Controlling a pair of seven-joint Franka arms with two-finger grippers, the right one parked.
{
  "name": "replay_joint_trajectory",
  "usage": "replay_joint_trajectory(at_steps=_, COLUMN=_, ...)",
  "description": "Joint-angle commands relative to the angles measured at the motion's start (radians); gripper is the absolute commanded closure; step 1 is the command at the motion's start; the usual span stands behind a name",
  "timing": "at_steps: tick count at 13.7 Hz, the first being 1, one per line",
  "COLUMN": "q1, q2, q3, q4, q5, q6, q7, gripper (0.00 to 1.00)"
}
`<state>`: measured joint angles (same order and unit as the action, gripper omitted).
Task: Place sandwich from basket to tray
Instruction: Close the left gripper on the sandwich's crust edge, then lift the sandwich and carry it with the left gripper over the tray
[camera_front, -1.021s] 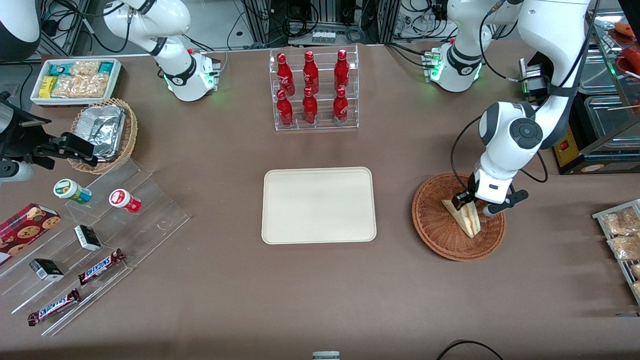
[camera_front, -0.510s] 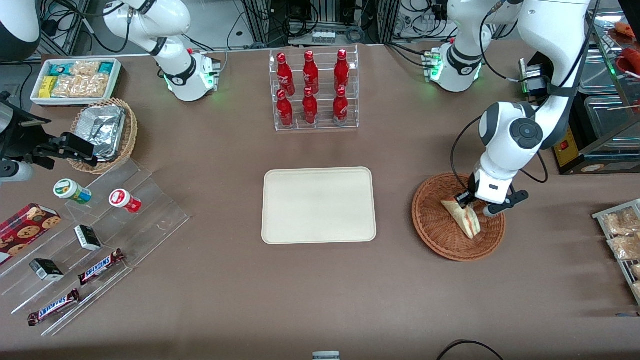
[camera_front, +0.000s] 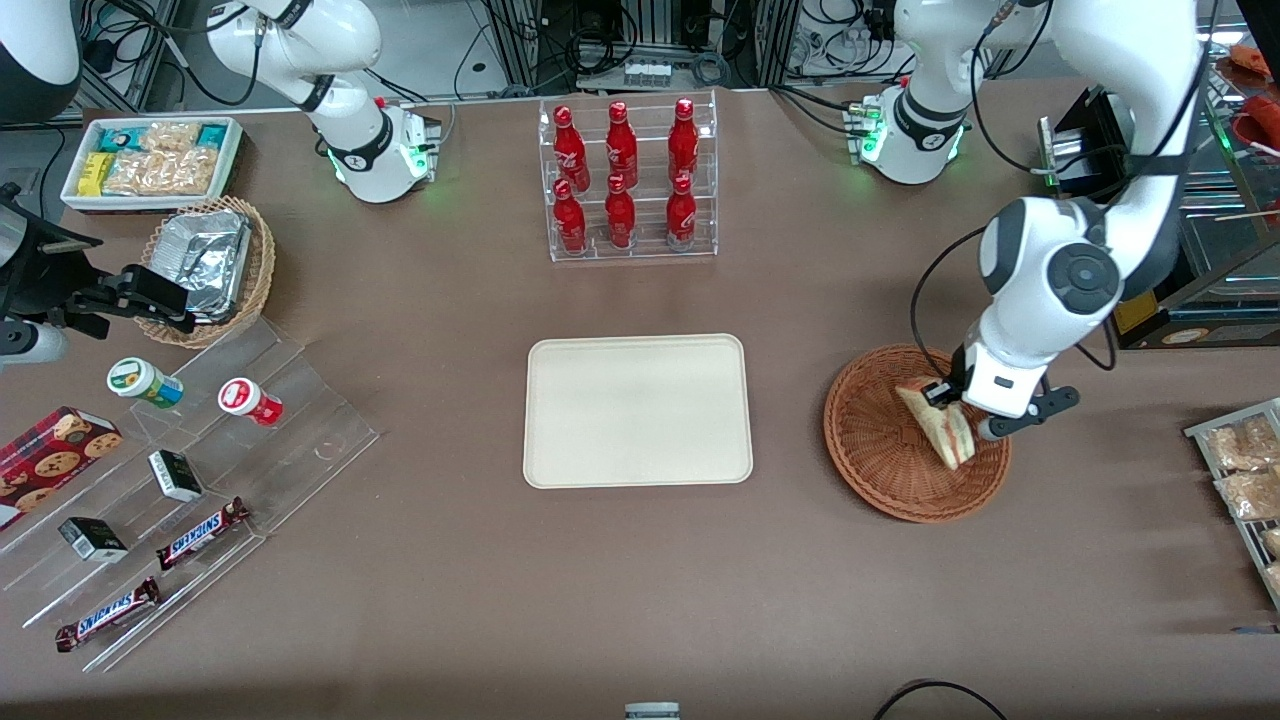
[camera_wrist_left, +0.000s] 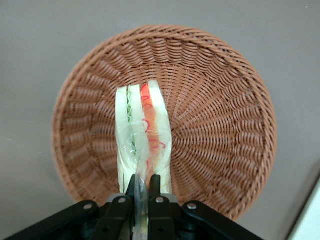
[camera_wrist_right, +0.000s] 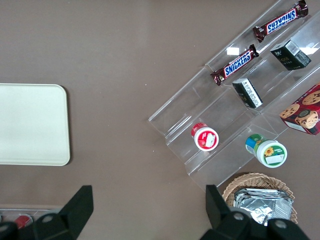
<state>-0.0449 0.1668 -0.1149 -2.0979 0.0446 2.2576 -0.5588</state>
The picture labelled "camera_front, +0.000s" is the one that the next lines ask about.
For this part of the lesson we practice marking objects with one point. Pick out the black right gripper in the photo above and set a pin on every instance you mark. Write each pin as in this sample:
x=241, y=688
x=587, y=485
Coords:
x=52, y=287

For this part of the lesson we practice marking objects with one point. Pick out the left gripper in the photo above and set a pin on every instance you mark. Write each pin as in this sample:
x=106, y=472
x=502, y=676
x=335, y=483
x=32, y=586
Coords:
x=947, y=388

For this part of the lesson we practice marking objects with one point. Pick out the triangular sandwich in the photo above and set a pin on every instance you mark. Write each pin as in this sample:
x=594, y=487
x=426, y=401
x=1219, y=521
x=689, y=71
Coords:
x=945, y=435

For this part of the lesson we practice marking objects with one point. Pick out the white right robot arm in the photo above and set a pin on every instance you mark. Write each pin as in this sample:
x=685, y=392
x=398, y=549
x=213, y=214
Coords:
x=370, y=150

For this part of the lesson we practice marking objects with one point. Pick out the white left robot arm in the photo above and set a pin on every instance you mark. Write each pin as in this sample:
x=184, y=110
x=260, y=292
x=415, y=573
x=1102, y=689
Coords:
x=1130, y=50

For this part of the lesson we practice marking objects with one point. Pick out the brown round wicker basket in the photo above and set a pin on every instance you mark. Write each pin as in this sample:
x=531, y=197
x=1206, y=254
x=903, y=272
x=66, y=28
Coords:
x=865, y=440

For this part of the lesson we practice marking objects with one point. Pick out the aluminium foil tray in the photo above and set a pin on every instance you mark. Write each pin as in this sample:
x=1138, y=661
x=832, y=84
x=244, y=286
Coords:
x=205, y=255

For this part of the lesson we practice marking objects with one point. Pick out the light tan wicker basket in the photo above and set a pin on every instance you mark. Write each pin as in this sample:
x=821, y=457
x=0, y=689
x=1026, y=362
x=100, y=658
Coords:
x=260, y=260

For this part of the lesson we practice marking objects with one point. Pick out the tray of packaged crackers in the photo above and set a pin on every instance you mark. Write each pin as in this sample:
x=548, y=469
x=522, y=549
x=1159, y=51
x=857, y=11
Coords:
x=1200, y=432

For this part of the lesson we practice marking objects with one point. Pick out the beige rectangular tray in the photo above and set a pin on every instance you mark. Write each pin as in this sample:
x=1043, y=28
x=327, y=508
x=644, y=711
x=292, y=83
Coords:
x=638, y=411

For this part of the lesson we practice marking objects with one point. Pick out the green lidded cup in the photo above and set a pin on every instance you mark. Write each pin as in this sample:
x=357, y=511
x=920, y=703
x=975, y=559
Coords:
x=140, y=380

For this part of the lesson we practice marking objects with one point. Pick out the yellow snack pack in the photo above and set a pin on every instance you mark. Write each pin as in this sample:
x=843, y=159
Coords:
x=95, y=175

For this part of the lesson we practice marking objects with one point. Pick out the clear cracker bag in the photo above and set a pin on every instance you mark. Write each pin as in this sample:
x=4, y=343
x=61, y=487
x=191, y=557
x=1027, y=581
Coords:
x=165, y=172
x=170, y=136

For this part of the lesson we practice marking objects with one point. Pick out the red lidded cup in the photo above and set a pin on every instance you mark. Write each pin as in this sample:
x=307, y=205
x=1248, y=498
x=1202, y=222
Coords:
x=245, y=398

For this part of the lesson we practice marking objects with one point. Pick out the red cookie box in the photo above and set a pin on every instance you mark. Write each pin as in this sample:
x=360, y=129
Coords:
x=50, y=460

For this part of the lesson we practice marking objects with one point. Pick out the teal snack pack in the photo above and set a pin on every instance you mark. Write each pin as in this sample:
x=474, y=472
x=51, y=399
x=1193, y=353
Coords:
x=118, y=138
x=212, y=135

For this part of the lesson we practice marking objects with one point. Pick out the small black box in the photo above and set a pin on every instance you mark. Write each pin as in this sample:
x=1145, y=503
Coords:
x=92, y=540
x=175, y=476

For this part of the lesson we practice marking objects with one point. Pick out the white rectangular bin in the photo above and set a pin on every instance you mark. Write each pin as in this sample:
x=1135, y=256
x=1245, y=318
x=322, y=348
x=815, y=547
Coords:
x=230, y=160

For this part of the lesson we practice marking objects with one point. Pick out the clear acrylic stepped display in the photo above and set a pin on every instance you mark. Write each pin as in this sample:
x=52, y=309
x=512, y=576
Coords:
x=300, y=420

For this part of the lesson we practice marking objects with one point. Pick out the snickers chocolate bar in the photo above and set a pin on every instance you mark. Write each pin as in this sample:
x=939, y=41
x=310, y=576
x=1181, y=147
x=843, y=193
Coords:
x=105, y=615
x=200, y=535

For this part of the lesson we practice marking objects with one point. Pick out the clear bagged snack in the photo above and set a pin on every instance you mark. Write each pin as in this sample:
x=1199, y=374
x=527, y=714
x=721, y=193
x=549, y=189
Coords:
x=1250, y=495
x=1240, y=445
x=1272, y=542
x=1273, y=580

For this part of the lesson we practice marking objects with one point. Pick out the red drink bottle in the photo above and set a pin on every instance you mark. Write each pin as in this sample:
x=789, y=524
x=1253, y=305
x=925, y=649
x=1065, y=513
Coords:
x=569, y=222
x=568, y=150
x=681, y=215
x=683, y=142
x=620, y=218
x=621, y=148

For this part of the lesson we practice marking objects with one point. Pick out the clear acrylic bottle rack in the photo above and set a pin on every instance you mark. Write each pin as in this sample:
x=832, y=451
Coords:
x=645, y=250

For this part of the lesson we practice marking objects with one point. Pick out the blue strip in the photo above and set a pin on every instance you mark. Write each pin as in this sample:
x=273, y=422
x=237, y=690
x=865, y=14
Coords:
x=1258, y=630

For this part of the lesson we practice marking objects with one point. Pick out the red bowl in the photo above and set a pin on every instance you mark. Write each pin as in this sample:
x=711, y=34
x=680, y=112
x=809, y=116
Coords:
x=1258, y=132

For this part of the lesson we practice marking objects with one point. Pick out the grey white device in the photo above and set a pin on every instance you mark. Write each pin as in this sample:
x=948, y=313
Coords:
x=652, y=712

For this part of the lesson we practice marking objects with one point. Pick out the white power strip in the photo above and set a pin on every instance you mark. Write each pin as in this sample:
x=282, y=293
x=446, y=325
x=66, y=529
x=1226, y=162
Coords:
x=648, y=73

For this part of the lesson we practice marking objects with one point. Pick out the orange food piece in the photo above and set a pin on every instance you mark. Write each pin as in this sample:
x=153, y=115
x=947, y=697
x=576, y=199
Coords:
x=1255, y=58

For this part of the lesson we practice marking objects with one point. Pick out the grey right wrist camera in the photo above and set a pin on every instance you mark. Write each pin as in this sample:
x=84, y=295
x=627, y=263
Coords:
x=30, y=343

